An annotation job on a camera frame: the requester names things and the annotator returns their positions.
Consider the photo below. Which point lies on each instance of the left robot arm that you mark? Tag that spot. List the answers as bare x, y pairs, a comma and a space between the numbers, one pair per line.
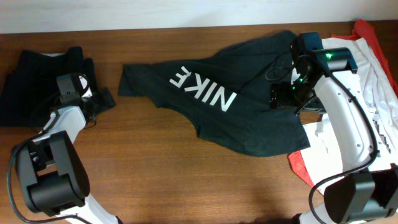
51, 175

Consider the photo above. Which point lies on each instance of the dark green Nike t-shirt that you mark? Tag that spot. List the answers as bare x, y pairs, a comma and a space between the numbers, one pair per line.
226, 96

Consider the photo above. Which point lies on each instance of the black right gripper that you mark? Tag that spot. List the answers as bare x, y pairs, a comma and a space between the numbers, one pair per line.
283, 88

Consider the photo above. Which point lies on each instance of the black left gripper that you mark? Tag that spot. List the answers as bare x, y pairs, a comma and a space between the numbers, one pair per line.
102, 105

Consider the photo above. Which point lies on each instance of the folded black clothes stack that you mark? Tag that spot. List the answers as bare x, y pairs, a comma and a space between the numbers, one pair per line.
29, 91

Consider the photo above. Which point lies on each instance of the white t-shirt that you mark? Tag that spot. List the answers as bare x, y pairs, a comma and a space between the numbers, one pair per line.
373, 93

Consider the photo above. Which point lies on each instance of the red garment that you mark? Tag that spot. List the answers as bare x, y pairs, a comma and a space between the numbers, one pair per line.
370, 37

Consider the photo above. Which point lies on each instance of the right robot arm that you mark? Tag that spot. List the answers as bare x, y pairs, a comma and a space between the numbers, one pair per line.
366, 189

